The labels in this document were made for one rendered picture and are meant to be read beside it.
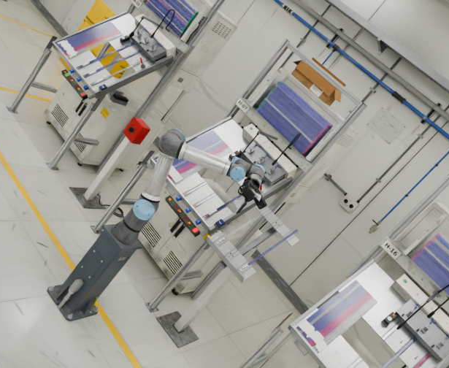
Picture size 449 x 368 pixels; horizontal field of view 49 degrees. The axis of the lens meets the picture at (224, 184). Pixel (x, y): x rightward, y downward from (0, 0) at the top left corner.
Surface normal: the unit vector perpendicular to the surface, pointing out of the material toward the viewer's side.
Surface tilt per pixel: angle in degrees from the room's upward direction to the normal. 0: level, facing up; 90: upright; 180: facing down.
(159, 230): 90
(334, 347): 44
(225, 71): 90
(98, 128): 90
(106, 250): 90
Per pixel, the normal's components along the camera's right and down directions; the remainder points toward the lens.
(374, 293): 0.08, -0.58
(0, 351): 0.61, -0.73
